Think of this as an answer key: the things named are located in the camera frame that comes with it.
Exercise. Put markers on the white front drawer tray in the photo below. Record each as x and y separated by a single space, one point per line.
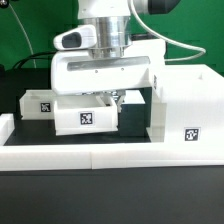
83 114

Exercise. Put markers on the white drawer cabinet box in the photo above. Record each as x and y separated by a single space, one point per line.
187 100

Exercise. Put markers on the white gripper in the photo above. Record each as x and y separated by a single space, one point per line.
75 72

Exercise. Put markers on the white U-shaped fence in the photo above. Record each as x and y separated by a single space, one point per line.
103 156

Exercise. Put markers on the white rear drawer tray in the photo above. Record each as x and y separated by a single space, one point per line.
37 105

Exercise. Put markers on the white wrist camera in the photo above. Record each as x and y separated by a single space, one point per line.
82 37

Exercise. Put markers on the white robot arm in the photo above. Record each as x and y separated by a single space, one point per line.
98 57

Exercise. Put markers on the white drawer tray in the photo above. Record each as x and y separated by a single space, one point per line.
83 114
37 105

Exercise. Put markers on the white fiducial marker sheet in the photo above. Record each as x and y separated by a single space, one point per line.
134 97

